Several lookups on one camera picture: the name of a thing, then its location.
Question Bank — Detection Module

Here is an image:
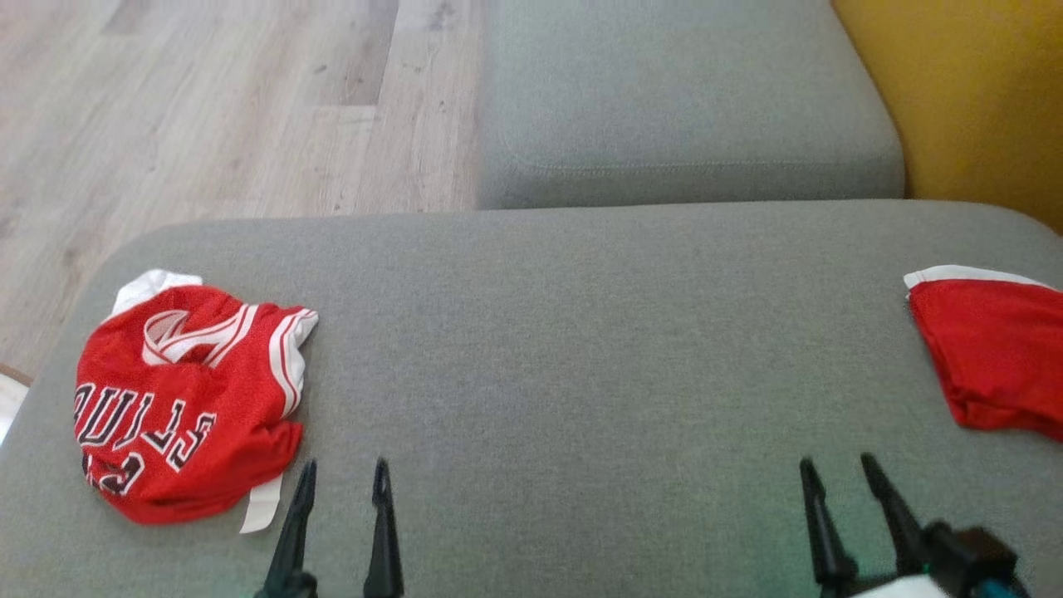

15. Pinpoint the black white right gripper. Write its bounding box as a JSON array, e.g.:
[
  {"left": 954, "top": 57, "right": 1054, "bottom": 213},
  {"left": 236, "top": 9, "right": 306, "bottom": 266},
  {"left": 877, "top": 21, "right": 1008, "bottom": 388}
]
[{"left": 799, "top": 453, "right": 1031, "bottom": 598}]

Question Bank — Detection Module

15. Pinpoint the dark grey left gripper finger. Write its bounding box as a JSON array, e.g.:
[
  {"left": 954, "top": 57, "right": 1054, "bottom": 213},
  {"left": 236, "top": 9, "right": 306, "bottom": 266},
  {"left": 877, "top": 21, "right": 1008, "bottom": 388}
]
[
  {"left": 253, "top": 458, "right": 319, "bottom": 598},
  {"left": 363, "top": 457, "right": 405, "bottom": 598}
]

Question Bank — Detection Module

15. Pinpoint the red jersey with white sleeves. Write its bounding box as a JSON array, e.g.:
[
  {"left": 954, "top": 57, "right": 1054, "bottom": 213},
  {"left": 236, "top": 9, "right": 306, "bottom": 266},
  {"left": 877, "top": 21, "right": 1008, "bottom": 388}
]
[{"left": 73, "top": 268, "right": 319, "bottom": 534}]

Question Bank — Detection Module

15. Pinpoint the plain red garment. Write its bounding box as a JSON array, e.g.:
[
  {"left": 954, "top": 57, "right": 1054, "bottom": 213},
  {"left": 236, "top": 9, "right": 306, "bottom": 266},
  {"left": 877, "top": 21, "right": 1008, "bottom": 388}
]
[{"left": 904, "top": 264, "right": 1063, "bottom": 441}]

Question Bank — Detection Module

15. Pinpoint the grey sofa seat cushion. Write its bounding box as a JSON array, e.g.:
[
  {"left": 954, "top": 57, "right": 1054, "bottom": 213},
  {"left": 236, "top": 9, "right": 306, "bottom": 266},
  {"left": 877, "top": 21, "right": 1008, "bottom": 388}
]
[{"left": 0, "top": 199, "right": 1063, "bottom": 598}]

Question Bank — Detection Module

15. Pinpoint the yellow furniture panel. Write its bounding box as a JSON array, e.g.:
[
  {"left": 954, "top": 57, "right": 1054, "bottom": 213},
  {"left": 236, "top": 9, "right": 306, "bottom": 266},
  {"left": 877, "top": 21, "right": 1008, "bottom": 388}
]
[{"left": 830, "top": 0, "right": 1063, "bottom": 235}]

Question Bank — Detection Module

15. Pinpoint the small grey sofa cushion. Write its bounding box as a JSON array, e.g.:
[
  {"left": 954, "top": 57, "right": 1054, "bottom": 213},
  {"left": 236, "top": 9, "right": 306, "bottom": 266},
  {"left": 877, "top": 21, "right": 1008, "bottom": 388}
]
[{"left": 475, "top": 0, "right": 906, "bottom": 210}]

